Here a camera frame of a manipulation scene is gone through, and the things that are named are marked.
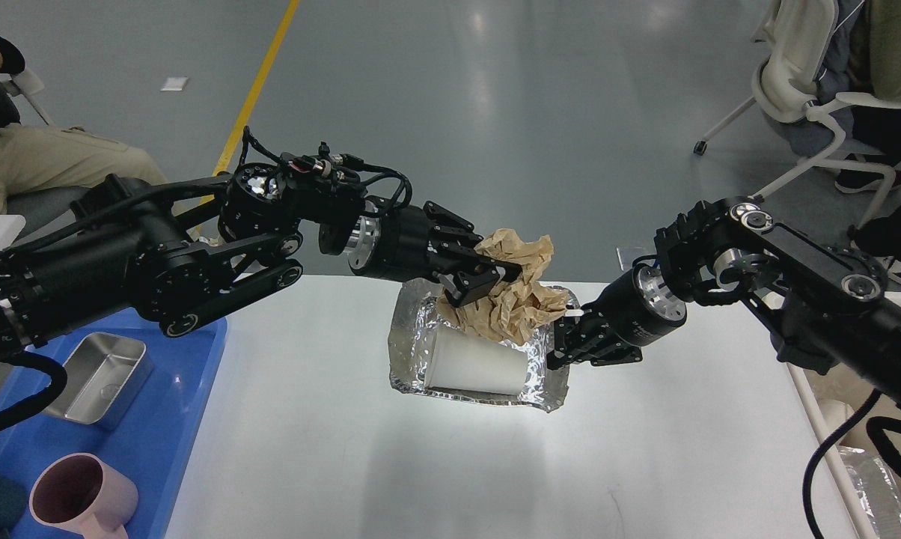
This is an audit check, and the grey office chair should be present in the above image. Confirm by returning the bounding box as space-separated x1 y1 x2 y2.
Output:
0 68 88 239

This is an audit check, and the white office chair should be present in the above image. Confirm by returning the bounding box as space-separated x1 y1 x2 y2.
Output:
693 1 901 228

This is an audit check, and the seated person olive jacket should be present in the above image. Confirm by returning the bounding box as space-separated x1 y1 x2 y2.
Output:
848 1 901 284

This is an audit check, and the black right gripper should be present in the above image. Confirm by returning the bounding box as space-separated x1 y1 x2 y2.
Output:
546 266 687 371

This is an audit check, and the white cup in bin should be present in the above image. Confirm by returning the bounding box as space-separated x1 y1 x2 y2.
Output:
817 398 855 436

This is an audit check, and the stainless steel rectangular tray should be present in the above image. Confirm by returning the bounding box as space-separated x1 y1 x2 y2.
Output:
43 332 153 430

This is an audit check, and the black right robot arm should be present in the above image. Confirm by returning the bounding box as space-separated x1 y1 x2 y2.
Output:
546 195 901 538

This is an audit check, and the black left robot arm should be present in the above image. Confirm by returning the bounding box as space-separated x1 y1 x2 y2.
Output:
0 130 522 432

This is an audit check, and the white paper cup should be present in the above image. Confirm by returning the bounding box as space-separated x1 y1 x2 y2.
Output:
424 326 529 395

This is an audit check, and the white plastic bin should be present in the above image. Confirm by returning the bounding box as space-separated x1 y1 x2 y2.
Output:
784 290 901 539

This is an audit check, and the crumpled foil in bin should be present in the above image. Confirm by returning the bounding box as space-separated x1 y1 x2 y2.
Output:
837 445 901 538

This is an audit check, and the aluminium foil tray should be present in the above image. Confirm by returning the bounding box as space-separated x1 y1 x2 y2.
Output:
388 279 569 412

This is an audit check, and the pink mug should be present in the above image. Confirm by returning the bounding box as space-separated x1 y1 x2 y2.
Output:
28 453 139 538

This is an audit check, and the brown paper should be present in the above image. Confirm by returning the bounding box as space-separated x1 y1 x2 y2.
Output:
436 228 568 346

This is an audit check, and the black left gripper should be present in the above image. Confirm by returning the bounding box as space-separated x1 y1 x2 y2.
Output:
346 201 522 309

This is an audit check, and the blue plastic tray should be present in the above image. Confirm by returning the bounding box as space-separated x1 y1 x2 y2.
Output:
0 309 227 538

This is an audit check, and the person in black shirt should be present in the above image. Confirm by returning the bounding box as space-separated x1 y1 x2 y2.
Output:
0 35 167 215

